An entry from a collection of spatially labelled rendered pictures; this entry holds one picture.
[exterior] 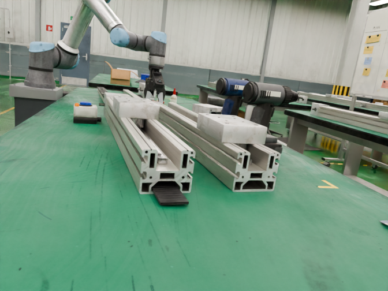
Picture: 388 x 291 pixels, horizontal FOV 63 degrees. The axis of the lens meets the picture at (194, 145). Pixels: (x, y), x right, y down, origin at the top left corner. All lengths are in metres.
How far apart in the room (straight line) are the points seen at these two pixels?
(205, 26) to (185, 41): 0.97
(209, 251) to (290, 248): 0.12
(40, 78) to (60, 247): 1.45
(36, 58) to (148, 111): 1.04
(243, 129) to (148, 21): 11.75
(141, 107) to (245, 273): 0.58
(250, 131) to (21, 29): 12.19
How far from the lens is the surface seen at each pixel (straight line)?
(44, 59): 1.82
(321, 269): 0.47
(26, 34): 12.63
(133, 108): 0.87
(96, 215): 0.51
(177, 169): 0.60
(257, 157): 0.70
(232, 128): 0.69
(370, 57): 4.32
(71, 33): 1.87
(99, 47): 12.30
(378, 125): 2.25
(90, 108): 1.18
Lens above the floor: 1.01
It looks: 13 degrees down
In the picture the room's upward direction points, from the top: 7 degrees clockwise
